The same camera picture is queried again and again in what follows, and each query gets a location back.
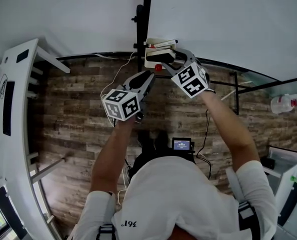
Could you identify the white stick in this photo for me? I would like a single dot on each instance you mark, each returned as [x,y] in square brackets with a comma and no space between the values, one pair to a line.
[236,91]

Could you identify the white marker pen black cap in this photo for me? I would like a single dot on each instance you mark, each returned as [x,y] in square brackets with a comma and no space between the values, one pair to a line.
[164,43]

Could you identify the black keyboard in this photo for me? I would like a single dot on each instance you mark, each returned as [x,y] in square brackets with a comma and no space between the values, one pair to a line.
[8,109]

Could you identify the frosted glass panel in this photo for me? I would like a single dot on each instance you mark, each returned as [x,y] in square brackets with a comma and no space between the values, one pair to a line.
[281,85]

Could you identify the small black screen device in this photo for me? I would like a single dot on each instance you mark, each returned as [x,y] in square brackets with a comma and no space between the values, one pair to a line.
[182,144]

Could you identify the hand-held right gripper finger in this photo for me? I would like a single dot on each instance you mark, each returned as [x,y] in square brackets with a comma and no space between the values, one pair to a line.
[173,69]
[187,55]

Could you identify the person's white t-shirt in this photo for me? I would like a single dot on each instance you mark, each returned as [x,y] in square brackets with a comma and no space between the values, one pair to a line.
[173,199]

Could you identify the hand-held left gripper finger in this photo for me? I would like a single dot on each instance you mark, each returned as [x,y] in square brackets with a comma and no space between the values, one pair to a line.
[146,85]
[136,80]

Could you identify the person's left forearm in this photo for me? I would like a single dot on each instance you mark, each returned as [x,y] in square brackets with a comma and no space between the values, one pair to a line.
[111,156]

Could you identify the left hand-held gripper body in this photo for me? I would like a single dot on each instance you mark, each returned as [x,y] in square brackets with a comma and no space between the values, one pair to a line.
[123,105]

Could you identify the person's black shoe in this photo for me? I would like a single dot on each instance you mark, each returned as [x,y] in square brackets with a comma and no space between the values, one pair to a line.
[162,142]
[146,142]

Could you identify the person's right forearm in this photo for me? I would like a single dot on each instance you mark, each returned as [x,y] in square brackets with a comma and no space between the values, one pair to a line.
[233,134]

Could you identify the clear plastic bottle red label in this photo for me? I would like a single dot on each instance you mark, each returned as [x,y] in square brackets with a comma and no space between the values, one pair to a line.
[283,104]

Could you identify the white tray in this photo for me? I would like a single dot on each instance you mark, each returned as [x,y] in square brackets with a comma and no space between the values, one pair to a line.
[149,64]

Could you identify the white table frame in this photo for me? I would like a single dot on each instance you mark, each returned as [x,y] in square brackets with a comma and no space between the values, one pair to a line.
[286,169]

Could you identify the person's left black shoe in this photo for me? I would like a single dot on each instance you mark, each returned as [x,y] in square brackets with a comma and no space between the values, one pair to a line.
[146,142]

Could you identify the black rounded object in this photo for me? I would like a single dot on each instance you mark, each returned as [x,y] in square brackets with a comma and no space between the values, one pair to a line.
[268,163]

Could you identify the black flat device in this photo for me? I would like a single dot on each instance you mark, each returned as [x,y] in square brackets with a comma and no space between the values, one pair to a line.
[292,204]

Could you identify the person's right black shoe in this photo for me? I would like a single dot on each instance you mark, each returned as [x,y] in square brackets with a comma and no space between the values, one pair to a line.
[162,142]

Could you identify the black framed window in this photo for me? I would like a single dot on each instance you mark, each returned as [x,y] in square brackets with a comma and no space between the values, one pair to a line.
[3,216]

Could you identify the small black flat pad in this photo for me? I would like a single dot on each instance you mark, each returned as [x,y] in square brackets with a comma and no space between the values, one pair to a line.
[22,56]

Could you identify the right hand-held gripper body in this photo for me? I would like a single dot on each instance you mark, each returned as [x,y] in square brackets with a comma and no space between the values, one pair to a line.
[192,80]

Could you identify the red round knob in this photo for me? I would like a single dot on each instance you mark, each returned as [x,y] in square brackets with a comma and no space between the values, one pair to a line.
[158,67]

